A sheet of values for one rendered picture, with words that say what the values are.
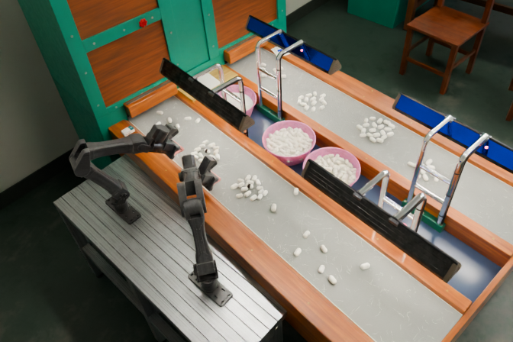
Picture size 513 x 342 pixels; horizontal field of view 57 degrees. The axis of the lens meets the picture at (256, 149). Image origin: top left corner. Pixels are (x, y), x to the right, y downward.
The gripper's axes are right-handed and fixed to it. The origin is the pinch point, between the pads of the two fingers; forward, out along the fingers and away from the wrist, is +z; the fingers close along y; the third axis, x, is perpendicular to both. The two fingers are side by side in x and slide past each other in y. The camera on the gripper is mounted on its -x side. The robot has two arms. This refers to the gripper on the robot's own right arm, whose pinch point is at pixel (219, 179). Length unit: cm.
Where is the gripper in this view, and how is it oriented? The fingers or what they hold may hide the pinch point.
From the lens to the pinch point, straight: 216.9
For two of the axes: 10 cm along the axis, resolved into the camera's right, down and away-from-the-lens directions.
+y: -6.6, -5.0, 5.5
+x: -4.4, 8.6, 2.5
